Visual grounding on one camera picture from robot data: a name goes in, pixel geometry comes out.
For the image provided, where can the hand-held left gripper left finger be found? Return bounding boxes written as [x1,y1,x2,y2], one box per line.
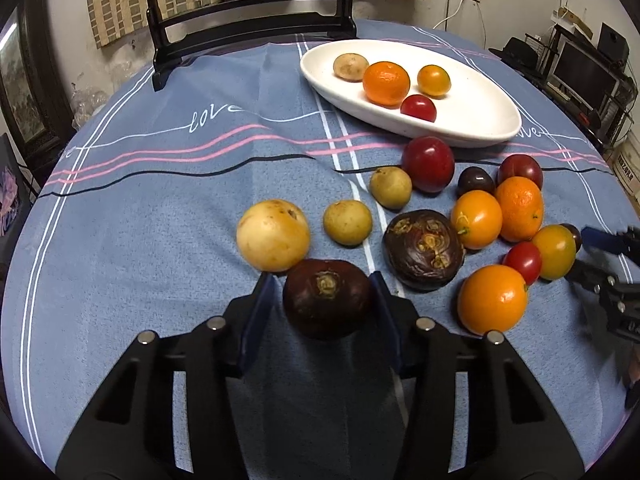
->
[55,272,277,480]

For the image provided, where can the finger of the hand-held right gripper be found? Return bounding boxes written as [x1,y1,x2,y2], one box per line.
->
[581,226,640,257]
[567,259,640,344]

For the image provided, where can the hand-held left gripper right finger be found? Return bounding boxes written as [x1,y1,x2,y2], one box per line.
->
[370,270,587,480]

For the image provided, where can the yellow-orange tomato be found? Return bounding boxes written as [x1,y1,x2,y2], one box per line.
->
[531,224,577,281]

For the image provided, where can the dark purple round fruit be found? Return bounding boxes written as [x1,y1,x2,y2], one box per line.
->
[282,258,375,341]

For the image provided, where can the orange mandarin with stem dot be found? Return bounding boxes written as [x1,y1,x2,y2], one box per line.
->
[494,176,545,243]

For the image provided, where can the yellow round fruit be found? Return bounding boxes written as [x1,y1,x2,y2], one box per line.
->
[323,200,374,247]

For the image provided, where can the white oval plate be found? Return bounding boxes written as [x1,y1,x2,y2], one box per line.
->
[299,38,523,149]

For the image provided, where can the small dark round fruit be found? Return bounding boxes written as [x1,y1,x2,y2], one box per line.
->
[560,223,583,253]

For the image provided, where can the red cherry tomato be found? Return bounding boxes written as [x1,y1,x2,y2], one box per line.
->
[502,241,543,286]
[400,94,438,123]

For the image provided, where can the large yellow fruit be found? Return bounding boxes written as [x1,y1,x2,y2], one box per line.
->
[236,199,311,273]

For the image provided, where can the brown cardboard box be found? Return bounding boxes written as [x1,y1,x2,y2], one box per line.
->
[611,135,640,198]

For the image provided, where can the dark purple scarred fruit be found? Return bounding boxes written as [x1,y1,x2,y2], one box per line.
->
[382,209,466,292]

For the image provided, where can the large orange tomato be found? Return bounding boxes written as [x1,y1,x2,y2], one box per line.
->
[457,264,530,337]

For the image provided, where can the blue striped tablecloth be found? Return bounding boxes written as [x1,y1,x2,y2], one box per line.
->
[0,17,626,480]

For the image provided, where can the orange tomato with stem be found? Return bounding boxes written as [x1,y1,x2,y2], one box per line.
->
[450,190,504,251]

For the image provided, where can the black metal desk rack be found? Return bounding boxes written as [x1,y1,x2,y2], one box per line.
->
[525,25,640,153]

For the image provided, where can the small yellow-green fruit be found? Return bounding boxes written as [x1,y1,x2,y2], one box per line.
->
[369,166,413,210]

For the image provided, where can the small dark purple plum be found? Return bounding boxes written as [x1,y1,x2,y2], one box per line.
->
[457,166,496,198]

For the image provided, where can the large red plum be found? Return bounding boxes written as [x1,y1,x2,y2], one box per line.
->
[401,135,456,194]

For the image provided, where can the computer monitor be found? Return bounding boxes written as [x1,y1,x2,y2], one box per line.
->
[552,40,621,111]

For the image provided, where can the black speaker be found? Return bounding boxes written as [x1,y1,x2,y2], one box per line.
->
[597,22,630,65]

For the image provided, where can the black hat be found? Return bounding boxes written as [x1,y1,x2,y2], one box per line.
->
[489,36,543,78]

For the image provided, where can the flat cardboard carton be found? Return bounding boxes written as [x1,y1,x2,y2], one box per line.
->
[550,7,595,40]

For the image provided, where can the small orange tomato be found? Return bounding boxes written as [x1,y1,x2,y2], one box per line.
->
[416,64,452,98]

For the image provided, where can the small tan round fruit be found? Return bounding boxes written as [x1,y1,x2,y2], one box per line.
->
[333,53,370,82]

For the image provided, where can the clear plastic bags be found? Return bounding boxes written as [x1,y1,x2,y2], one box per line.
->
[70,67,113,128]

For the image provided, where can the dark wooden cabinet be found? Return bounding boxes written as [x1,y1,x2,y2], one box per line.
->
[0,0,78,161]

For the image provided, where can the beige checked curtain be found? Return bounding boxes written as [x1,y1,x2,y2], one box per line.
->
[82,0,430,50]

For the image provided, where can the white power cable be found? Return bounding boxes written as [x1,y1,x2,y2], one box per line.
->
[432,0,471,31]

